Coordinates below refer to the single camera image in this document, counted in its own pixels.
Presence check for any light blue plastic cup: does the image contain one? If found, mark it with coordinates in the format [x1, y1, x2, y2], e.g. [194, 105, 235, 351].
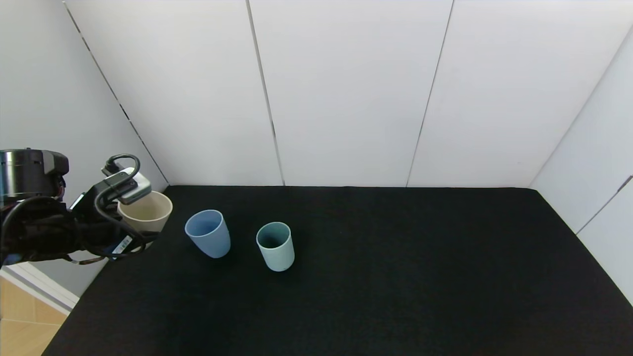
[184, 210, 231, 259]

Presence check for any teal green plastic cup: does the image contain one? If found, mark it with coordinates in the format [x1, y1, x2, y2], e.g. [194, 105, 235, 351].
[256, 222, 296, 272]

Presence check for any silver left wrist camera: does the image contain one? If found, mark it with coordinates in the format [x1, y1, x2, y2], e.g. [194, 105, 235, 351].
[101, 167, 153, 206]

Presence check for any black camera cable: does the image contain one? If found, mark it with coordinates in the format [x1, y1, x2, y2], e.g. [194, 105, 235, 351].
[93, 154, 149, 248]

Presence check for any beige plastic cup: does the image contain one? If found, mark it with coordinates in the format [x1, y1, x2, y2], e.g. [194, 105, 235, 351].
[117, 191, 173, 249]

